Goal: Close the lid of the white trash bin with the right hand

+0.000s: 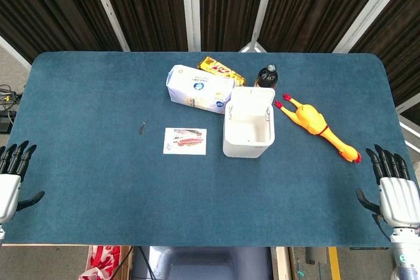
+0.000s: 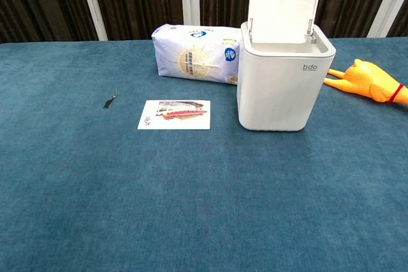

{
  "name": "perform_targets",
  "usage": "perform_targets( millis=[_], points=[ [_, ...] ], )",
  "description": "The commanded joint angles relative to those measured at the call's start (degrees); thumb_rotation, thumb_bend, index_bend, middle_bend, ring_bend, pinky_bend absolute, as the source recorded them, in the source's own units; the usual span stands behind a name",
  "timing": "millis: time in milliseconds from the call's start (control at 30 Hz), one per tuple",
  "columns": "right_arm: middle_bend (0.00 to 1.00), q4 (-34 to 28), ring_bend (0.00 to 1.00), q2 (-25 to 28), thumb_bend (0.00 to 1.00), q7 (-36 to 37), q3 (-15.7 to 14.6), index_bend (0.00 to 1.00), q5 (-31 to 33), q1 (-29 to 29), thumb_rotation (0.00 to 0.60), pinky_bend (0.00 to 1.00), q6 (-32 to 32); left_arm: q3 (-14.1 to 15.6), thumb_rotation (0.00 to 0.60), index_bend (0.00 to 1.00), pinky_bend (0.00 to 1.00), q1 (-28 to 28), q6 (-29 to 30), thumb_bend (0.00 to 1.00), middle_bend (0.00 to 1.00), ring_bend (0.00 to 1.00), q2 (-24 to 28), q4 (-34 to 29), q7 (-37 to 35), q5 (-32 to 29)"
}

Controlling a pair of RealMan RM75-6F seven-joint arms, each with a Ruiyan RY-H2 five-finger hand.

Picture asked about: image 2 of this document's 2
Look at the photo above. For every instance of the yellow rubber chicken toy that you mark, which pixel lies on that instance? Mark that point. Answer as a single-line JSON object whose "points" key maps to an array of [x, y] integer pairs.
{"points": [[373, 84]]}

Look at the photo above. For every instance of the white printed postcard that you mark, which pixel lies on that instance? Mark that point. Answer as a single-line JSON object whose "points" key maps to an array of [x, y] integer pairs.
{"points": [[175, 116]]}

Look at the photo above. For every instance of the blue velvet table cloth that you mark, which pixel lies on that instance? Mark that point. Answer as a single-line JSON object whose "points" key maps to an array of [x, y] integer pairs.
{"points": [[159, 195]]}

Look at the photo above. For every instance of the small metal SIM eject pin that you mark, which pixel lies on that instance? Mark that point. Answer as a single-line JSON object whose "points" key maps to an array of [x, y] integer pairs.
{"points": [[108, 101]]}

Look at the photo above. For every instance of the white trash bin lid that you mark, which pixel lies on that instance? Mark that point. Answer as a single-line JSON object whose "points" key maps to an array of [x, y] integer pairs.
{"points": [[274, 93]]}

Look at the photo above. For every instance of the pale blue tissue pack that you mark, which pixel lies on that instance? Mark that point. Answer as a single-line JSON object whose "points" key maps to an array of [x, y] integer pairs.
{"points": [[194, 58]]}

